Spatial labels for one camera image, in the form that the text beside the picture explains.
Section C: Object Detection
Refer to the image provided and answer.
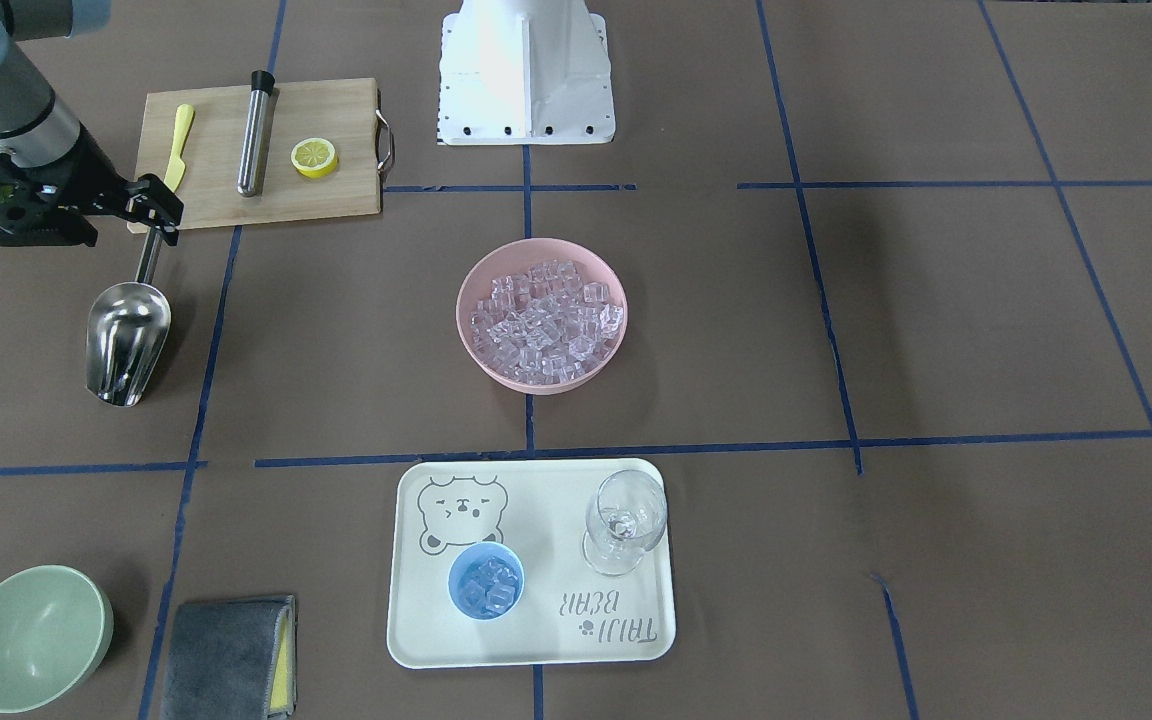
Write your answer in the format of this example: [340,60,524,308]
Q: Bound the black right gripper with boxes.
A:
[0,127,184,249]

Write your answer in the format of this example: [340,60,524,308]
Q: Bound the cream bear tray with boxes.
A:
[387,457,677,669]

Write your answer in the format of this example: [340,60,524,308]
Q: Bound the silver metal ice scoop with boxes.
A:
[84,228,172,407]

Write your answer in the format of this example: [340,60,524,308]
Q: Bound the grey folded cloth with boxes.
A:
[159,594,298,719]

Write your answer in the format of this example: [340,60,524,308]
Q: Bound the blue plastic cup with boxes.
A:
[447,541,526,621]

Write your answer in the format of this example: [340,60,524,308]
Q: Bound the steel rod handle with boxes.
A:
[236,70,276,199]

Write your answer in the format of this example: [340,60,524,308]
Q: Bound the wooden cutting board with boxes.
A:
[134,78,384,232]

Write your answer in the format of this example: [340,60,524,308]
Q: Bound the clear wine glass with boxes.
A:
[582,469,669,577]

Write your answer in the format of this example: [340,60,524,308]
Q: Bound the half lemon slice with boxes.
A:
[289,137,339,179]

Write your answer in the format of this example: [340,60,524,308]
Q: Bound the pink bowl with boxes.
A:
[454,238,628,395]

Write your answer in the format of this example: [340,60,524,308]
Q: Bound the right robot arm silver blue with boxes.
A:
[0,1,184,247]

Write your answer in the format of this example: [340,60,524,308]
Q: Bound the ice cubes in cup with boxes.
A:
[456,559,522,619]

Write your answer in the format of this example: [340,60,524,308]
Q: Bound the yellow plastic knife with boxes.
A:
[162,104,196,192]

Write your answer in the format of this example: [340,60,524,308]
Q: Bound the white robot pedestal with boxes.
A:
[435,1,617,146]

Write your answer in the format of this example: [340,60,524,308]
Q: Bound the green ceramic bowl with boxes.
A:
[0,564,114,714]

